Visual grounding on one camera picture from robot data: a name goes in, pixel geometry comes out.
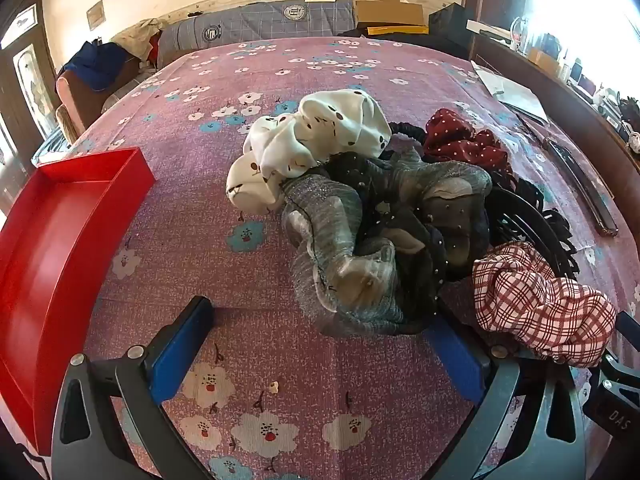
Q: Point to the red tray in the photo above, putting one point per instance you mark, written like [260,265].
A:
[45,270]

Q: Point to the grey glitter scrunchie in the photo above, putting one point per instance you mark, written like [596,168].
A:
[330,240]

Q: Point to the beige cloth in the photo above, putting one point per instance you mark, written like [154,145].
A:
[137,35]

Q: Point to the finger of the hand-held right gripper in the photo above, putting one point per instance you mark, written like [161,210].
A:
[612,412]

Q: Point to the black mesh pearl scrunchie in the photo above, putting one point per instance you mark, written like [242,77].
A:
[425,255]

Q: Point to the wooden glass door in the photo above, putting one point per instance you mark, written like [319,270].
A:
[22,85]

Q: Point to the dark red dotted scrunchie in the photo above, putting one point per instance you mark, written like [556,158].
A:
[457,142]

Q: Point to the cardboard box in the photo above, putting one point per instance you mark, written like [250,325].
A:
[387,10]

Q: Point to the black bag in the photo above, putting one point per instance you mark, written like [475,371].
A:
[450,22]

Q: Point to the yellow envelope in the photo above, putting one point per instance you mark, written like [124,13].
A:
[397,30]

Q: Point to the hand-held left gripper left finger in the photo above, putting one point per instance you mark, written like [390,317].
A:
[180,342]

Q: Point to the red plaid scrunchie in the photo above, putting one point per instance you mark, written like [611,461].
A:
[540,305]

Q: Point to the black glitter hair clip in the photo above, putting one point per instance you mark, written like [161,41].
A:
[530,225]

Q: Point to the pink armchair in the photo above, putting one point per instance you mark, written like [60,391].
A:
[82,100]

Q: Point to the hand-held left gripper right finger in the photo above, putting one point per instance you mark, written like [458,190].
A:
[456,357]

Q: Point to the wooden side cabinet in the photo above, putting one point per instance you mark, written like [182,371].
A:
[560,95]

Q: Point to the blue cloth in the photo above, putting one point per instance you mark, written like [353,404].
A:
[97,65]

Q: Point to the white polka-dot scrunchie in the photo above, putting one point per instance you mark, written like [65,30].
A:
[320,130]

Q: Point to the white paper sheets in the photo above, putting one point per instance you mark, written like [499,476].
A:
[510,92]

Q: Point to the grey checked quilt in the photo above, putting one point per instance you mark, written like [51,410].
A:
[250,22]

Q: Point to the glass jar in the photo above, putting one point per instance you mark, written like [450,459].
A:
[520,35]

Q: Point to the pink floral bedsheet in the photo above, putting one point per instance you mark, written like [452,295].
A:
[200,185]

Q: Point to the small wall plaque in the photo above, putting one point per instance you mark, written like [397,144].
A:
[95,14]

